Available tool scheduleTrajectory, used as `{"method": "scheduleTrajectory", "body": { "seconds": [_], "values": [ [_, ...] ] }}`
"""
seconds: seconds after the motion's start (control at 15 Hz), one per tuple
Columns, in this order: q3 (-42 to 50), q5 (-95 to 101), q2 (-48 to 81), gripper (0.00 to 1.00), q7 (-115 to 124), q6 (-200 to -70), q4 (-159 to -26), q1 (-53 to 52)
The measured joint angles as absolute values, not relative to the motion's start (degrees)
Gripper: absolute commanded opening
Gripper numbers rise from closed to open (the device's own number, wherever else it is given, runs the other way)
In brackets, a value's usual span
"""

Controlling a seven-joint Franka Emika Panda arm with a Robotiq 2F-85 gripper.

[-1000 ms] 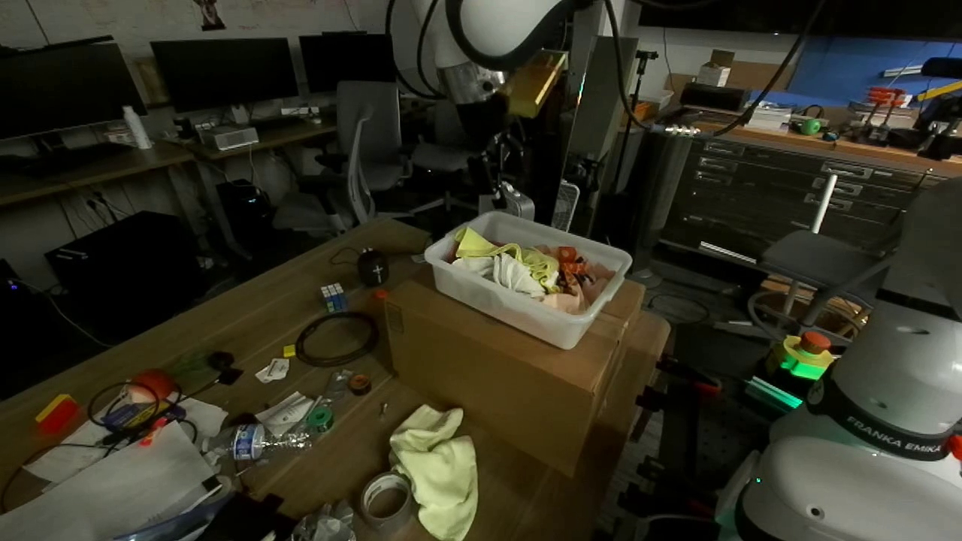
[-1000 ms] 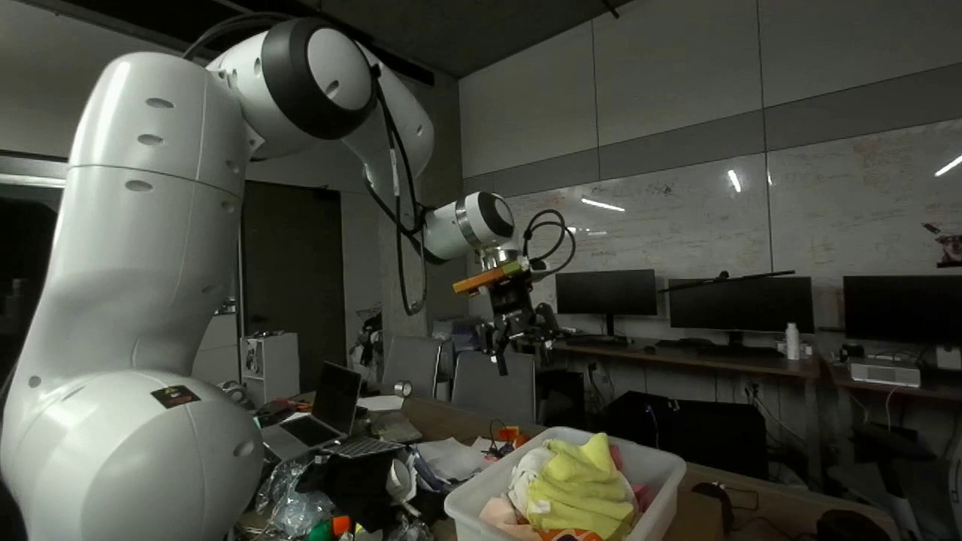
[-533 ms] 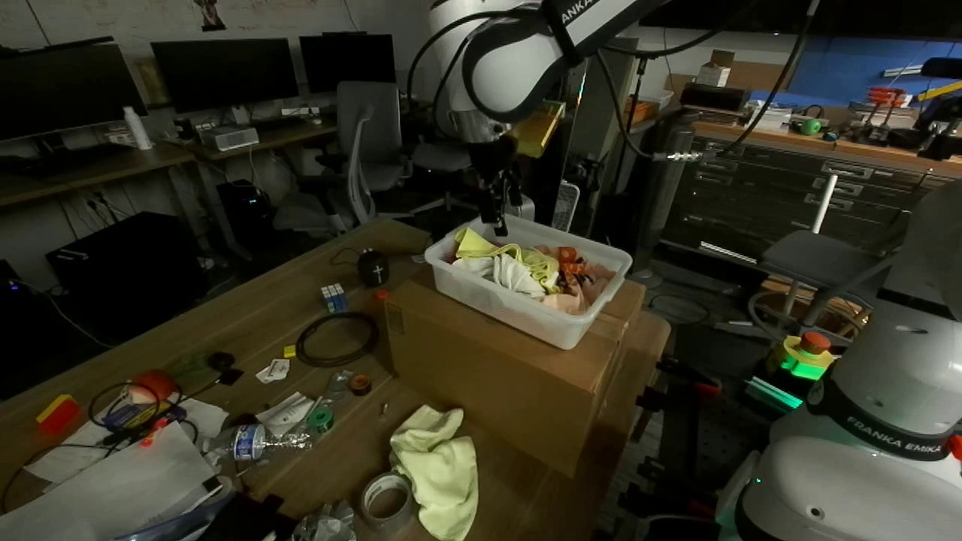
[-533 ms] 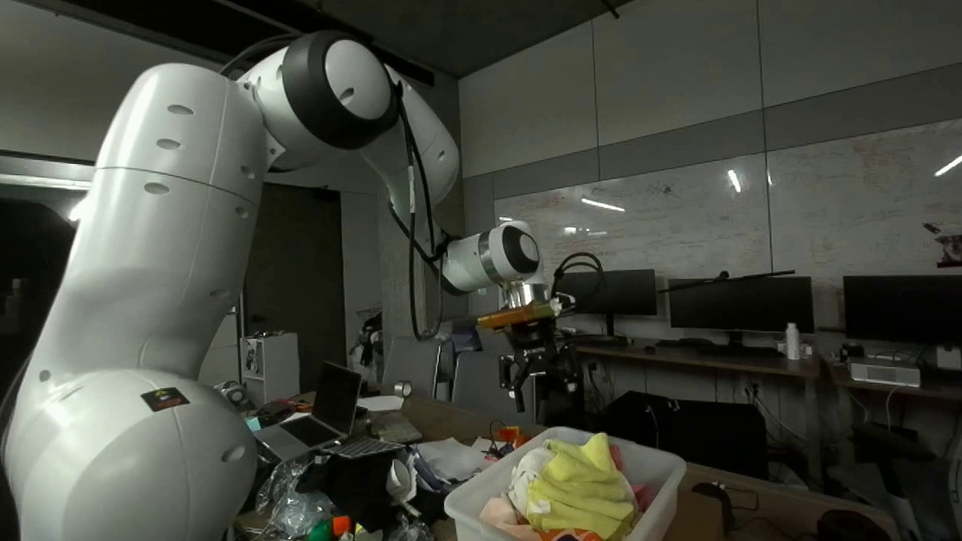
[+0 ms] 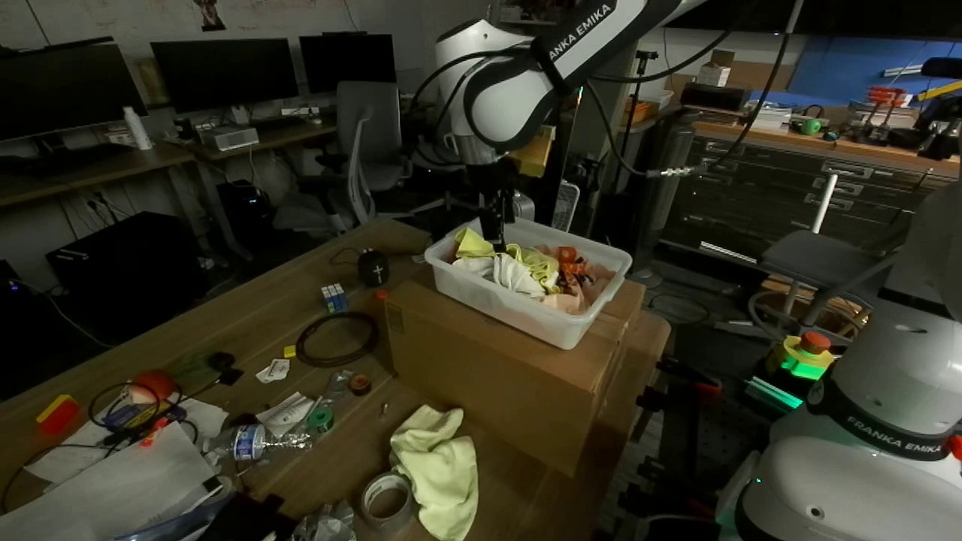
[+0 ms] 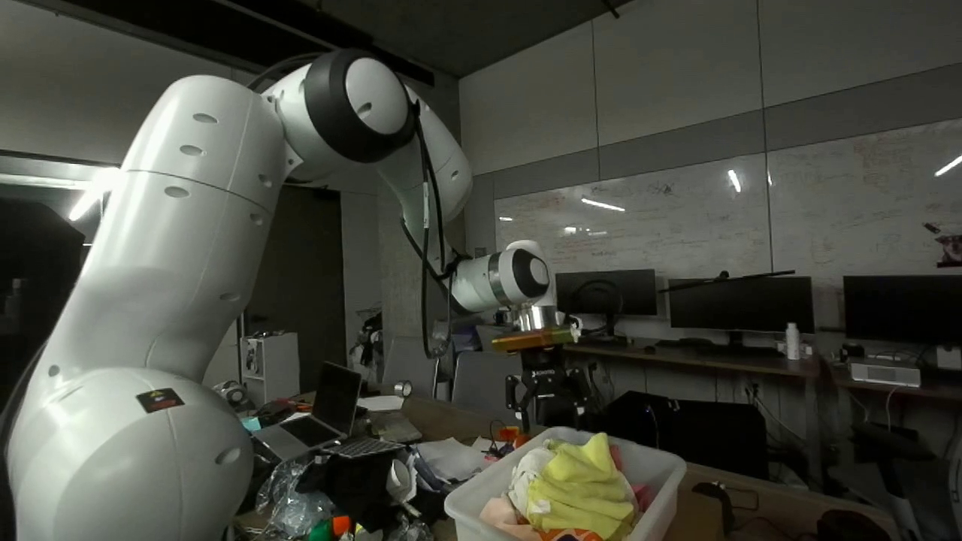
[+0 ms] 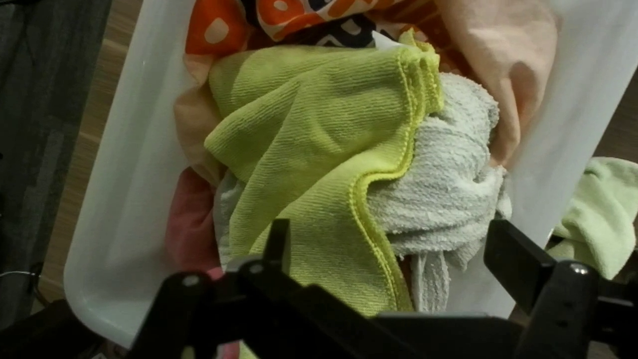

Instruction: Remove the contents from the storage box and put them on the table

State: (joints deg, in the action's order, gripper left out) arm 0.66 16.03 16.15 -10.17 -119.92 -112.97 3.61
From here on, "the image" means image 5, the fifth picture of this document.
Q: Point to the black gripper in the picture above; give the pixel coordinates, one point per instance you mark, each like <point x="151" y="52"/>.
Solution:
<point x="498" y="195"/>

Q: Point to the grey white fluffy towel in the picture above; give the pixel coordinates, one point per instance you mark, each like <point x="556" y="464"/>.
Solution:
<point x="505" y="274"/>

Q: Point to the peach printed cloth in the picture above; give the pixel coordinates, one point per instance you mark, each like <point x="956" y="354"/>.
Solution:
<point x="576" y="274"/>

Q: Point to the pale green towel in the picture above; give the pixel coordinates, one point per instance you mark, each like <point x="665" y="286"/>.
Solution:
<point x="439" y="471"/>

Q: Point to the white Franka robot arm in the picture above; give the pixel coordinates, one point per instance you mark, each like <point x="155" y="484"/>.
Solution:
<point x="883" y="482"/>

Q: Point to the white plastic storage box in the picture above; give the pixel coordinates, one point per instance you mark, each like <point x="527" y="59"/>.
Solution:
<point x="520" y="316"/>

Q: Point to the white box device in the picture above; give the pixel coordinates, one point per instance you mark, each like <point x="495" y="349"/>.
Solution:
<point x="236" y="139"/>

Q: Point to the silver metal case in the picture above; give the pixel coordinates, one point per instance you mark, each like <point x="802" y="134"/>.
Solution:
<point x="524" y="205"/>

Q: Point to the black rounded device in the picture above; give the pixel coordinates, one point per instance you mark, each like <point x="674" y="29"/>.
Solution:
<point x="370" y="269"/>

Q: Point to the small orange object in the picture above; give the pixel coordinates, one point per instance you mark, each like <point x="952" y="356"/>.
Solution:
<point x="381" y="295"/>

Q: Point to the grey office chair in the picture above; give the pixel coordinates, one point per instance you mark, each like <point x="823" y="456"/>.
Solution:
<point x="368" y="129"/>

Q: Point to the rubik's cube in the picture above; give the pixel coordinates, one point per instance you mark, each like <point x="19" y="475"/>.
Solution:
<point x="336" y="298"/>

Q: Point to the black computer monitor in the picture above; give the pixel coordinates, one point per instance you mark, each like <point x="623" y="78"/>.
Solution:
<point x="63" y="92"/>
<point x="348" y="62"/>
<point x="227" y="74"/>

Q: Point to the small yellow object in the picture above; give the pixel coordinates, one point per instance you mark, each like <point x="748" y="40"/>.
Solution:
<point x="290" y="354"/>

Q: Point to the small green tape roll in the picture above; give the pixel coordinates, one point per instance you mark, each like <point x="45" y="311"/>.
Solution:
<point x="318" y="415"/>

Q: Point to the small white packet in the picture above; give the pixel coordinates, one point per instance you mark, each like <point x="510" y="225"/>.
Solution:
<point x="270" y="371"/>

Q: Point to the black drawer workbench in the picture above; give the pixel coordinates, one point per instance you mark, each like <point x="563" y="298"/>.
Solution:
<point x="760" y="192"/>

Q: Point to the clear tape roll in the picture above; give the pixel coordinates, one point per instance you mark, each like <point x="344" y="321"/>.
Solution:
<point x="385" y="498"/>

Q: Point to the brown carton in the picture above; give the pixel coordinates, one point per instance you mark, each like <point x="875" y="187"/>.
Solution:
<point x="747" y="74"/>

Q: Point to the small black object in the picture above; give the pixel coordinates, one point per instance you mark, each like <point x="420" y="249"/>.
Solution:
<point x="222" y="367"/>

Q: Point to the clear plastic bottle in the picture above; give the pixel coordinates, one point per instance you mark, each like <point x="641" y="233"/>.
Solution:
<point x="251" y="439"/>

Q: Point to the yellow emergency stop button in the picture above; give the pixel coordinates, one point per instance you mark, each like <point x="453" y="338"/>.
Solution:
<point x="808" y="356"/>

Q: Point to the black bag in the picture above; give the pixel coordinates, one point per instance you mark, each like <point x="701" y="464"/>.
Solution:
<point x="125" y="266"/>

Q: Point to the white plastic bottle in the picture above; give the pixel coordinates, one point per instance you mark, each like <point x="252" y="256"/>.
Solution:
<point x="135" y="129"/>

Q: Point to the red round object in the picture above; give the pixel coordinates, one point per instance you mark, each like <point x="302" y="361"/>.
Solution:
<point x="155" y="385"/>

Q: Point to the blue board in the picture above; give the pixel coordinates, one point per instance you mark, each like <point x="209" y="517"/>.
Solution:
<point x="852" y="69"/>

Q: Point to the long wooden desk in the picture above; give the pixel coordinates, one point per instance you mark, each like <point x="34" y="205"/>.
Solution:
<point x="90" y="170"/>

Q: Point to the white paper sheets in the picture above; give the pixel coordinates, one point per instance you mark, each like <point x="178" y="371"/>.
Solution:
<point x="121" y="490"/>

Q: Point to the red yellow block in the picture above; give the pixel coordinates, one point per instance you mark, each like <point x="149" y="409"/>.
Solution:
<point x="59" y="415"/>

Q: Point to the orange gripper mount plate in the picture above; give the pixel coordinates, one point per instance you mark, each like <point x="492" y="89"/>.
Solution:
<point x="535" y="155"/>

